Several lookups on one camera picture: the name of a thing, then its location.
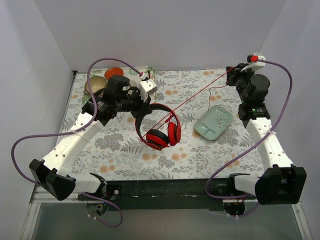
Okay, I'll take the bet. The floral white serving tray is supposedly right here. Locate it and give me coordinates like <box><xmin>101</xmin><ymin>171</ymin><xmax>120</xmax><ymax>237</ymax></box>
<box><xmin>81</xmin><ymin>66</ymin><xmax>158</xmax><ymax>106</ymax></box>

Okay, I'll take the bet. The light green divided plate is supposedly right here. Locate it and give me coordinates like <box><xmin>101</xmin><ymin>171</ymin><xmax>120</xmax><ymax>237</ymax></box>
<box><xmin>194</xmin><ymin>105</ymin><xmax>234</xmax><ymax>141</ymax></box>

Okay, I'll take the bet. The red headphone cable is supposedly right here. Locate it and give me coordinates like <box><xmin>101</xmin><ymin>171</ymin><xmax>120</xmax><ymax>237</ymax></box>
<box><xmin>139</xmin><ymin>66</ymin><xmax>237</xmax><ymax>143</ymax></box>

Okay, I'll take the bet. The aluminium frame rail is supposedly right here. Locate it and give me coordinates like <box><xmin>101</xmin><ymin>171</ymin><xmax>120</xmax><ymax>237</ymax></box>
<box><xmin>29</xmin><ymin>182</ymin><xmax>301</xmax><ymax>203</ymax></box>

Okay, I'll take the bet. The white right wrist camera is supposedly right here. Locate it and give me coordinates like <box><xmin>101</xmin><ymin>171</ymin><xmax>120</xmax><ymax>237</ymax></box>
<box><xmin>240</xmin><ymin>52</ymin><xmax>266</xmax><ymax>72</ymax></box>

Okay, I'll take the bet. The beige brown bowl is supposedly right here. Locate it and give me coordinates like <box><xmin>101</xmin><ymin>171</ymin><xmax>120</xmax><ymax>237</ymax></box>
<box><xmin>83</xmin><ymin>76</ymin><xmax>107</xmax><ymax>95</ymax></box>

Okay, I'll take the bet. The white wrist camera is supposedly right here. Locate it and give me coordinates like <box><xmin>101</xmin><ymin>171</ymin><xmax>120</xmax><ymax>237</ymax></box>
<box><xmin>138</xmin><ymin>77</ymin><xmax>158</xmax><ymax>97</ymax></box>
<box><xmin>240</xmin><ymin>52</ymin><xmax>266</xmax><ymax>72</ymax></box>

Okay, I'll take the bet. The floral tablecloth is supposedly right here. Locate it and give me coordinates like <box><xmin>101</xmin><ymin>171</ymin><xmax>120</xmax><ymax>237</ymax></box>
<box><xmin>69</xmin><ymin>68</ymin><xmax>264</xmax><ymax>180</ymax></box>

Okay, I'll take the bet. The orange red bowl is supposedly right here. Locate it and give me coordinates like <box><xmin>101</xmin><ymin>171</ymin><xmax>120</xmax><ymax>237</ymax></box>
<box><xmin>104</xmin><ymin>67</ymin><xmax>124</xmax><ymax>80</ymax></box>

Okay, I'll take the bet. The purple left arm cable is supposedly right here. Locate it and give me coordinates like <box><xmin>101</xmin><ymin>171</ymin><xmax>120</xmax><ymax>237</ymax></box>
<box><xmin>11</xmin><ymin>57</ymin><xmax>145</xmax><ymax>228</ymax></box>

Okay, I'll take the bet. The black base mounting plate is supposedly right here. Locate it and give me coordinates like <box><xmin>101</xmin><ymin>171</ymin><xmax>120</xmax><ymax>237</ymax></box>
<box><xmin>93</xmin><ymin>178</ymin><xmax>224</xmax><ymax>211</ymax></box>

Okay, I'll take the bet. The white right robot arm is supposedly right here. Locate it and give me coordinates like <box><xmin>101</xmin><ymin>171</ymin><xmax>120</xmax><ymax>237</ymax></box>
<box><xmin>226</xmin><ymin>63</ymin><xmax>307</xmax><ymax>205</ymax></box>

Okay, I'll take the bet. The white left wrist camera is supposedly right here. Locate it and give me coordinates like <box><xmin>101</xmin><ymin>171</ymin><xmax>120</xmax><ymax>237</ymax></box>
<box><xmin>138</xmin><ymin>77</ymin><xmax>158</xmax><ymax>97</ymax></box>

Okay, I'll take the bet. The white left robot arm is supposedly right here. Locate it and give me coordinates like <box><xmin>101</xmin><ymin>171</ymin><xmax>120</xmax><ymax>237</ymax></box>
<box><xmin>29</xmin><ymin>75</ymin><xmax>158</xmax><ymax>201</ymax></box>

